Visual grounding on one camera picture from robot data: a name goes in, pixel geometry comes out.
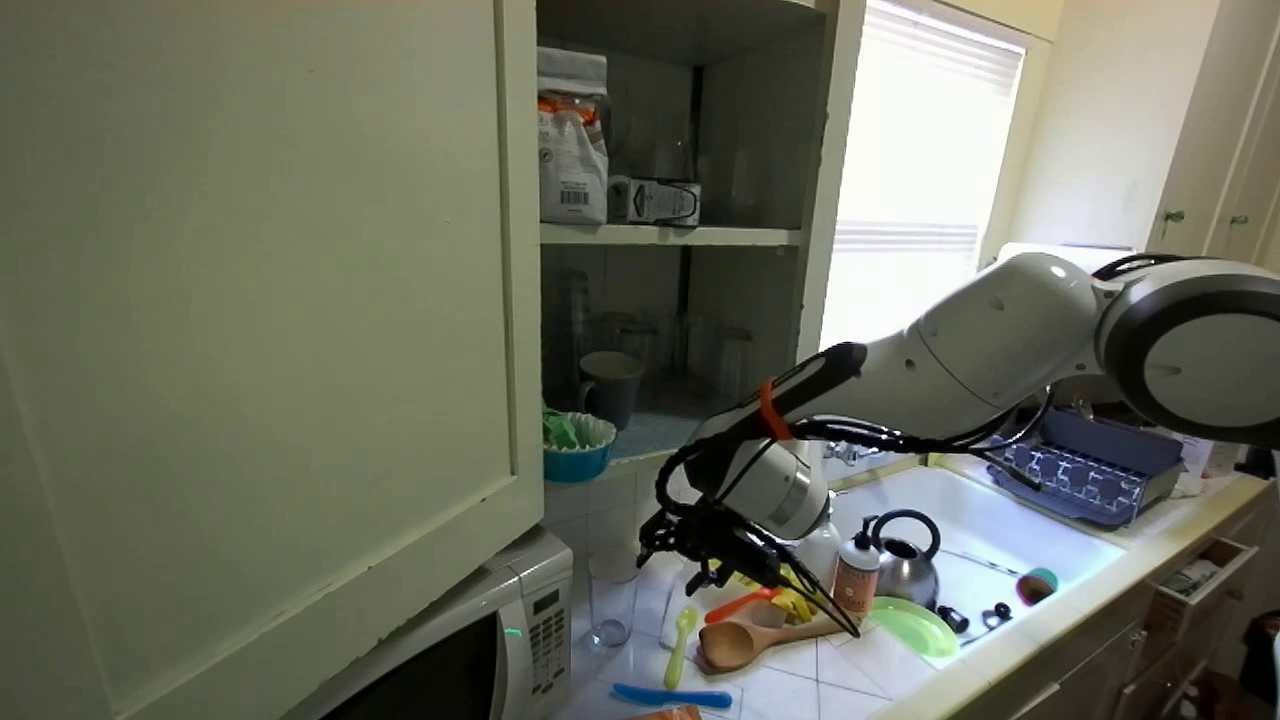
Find small round colourful item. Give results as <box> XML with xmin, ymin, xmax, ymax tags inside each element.
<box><xmin>1011</xmin><ymin>566</ymin><xmax>1064</xmax><ymax>608</ymax></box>

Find yellow-green plastic spoon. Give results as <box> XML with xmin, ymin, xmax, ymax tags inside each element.
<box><xmin>660</xmin><ymin>602</ymin><xmax>702</xmax><ymax>695</ymax></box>

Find black braided cable bundle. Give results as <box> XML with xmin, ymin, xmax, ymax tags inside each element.
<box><xmin>653</xmin><ymin>404</ymin><xmax>1056</xmax><ymax>527</ymax></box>

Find white window blind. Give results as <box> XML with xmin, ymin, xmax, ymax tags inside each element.
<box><xmin>820</xmin><ymin>0</ymin><xmax>1033</xmax><ymax>351</ymax></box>

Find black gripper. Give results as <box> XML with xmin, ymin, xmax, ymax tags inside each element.
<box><xmin>637</xmin><ymin>497</ymin><xmax>863</xmax><ymax>640</ymax></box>

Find blue dish rack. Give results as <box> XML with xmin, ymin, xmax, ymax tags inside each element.
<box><xmin>982</xmin><ymin>404</ymin><xmax>1186</xmax><ymax>531</ymax></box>

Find grey mug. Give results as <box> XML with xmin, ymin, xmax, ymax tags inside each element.
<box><xmin>575</xmin><ymin>348</ymin><xmax>648</xmax><ymax>434</ymax></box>

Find white sink basin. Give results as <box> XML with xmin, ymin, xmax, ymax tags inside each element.
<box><xmin>832</xmin><ymin>464</ymin><xmax>1131</xmax><ymax>645</ymax></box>

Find cream base cabinet drawers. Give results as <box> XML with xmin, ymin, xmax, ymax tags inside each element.
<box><xmin>956</xmin><ymin>494</ymin><xmax>1280</xmax><ymax>720</ymax></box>

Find white food bag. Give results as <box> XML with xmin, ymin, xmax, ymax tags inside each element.
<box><xmin>534</xmin><ymin>94</ymin><xmax>610</xmax><ymax>229</ymax></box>

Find green plastic plate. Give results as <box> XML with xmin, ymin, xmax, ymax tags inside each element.
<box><xmin>870</xmin><ymin>591</ymin><xmax>962</xmax><ymax>664</ymax></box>

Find wooden spoon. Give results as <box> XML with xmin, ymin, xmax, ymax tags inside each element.
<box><xmin>695</xmin><ymin>596</ymin><xmax>855</xmax><ymax>678</ymax></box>

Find small grey box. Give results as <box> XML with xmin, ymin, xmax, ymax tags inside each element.
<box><xmin>609</xmin><ymin>175</ymin><xmax>702</xmax><ymax>234</ymax></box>

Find white tall cupboard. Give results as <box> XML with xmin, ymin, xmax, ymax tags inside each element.
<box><xmin>1152</xmin><ymin>0</ymin><xmax>1280</xmax><ymax>273</ymax></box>

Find teal bowl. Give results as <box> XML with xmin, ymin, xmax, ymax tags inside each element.
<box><xmin>538</xmin><ymin>411</ymin><xmax>620</xmax><ymax>490</ymax></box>

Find cream wall cabinet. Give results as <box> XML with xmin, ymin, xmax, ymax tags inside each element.
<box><xmin>0</xmin><ymin>0</ymin><xmax>870</xmax><ymax>720</ymax></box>

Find green plastic item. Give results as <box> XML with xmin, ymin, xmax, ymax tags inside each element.
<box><xmin>538</xmin><ymin>407</ymin><xmax>610</xmax><ymax>457</ymax></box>

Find clear drinking glass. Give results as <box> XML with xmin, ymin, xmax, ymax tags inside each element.
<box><xmin>583</xmin><ymin>558</ymin><xmax>638</xmax><ymax>653</ymax></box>

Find white microwave oven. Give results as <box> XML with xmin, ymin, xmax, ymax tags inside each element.
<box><xmin>285</xmin><ymin>527</ymin><xmax>581</xmax><ymax>720</ymax></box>

